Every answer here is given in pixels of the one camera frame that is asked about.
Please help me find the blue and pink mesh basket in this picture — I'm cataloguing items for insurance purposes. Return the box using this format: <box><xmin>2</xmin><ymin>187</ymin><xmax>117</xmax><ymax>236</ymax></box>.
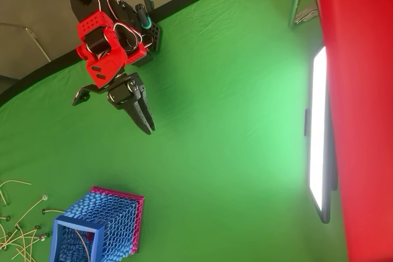
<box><xmin>49</xmin><ymin>185</ymin><xmax>146</xmax><ymax>262</ymax></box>

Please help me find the green table cloth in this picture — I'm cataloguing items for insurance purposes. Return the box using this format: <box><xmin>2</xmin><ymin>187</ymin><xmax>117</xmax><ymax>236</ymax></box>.
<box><xmin>0</xmin><ymin>0</ymin><xmax>349</xmax><ymax>262</ymax></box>

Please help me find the black and teal table clamp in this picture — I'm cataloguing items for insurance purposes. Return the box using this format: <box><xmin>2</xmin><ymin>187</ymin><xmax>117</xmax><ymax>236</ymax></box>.
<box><xmin>134</xmin><ymin>0</ymin><xmax>154</xmax><ymax>29</ymax></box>

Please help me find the black LED light panel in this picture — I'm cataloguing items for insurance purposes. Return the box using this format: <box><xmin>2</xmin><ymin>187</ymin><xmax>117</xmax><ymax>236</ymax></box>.
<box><xmin>303</xmin><ymin>45</ymin><xmax>338</xmax><ymax>225</ymax></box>

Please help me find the red blurred foreground bar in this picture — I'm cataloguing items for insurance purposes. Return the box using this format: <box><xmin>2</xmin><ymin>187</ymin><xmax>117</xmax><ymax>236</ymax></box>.
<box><xmin>308</xmin><ymin>0</ymin><xmax>393</xmax><ymax>262</ymax></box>

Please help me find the black gripper camera mount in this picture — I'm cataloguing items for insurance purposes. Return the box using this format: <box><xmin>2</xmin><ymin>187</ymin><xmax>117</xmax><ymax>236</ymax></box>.
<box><xmin>71</xmin><ymin>83</ymin><xmax>107</xmax><ymax>106</ymax></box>

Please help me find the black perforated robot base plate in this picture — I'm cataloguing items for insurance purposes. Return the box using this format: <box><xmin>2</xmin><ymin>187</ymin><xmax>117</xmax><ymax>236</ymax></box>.
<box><xmin>131</xmin><ymin>21</ymin><xmax>163</xmax><ymax>68</ymax></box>

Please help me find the thin metal rod frame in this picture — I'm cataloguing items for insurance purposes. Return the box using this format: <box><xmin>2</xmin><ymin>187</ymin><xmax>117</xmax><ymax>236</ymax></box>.
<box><xmin>0</xmin><ymin>21</ymin><xmax>52</xmax><ymax>63</ymax></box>

